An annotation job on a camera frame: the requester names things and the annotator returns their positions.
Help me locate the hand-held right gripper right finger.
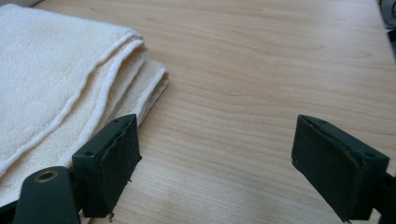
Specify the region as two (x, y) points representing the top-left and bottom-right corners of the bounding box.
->
(290, 114), (390, 223)

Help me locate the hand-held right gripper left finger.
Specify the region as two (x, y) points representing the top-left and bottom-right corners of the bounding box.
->
(71, 113), (143, 218)

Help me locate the white towel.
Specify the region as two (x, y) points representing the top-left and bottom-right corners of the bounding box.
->
(0, 3), (170, 207)

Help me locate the dark object at table edge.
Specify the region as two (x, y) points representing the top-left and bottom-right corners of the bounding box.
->
(378, 0), (396, 52)

